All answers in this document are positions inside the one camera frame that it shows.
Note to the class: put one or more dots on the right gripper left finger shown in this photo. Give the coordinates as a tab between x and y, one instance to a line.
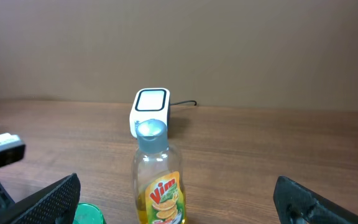
55	204

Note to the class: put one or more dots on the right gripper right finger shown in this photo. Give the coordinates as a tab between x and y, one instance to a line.
297	204

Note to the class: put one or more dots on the green lid jar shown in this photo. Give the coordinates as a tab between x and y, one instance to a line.
87	213

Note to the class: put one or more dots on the yellow Vim dish soap bottle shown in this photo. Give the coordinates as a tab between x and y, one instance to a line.
157	176

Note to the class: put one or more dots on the white barcode scanner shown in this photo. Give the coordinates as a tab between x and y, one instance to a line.
150	103

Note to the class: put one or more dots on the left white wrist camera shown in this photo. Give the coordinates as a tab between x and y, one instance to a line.
12	149

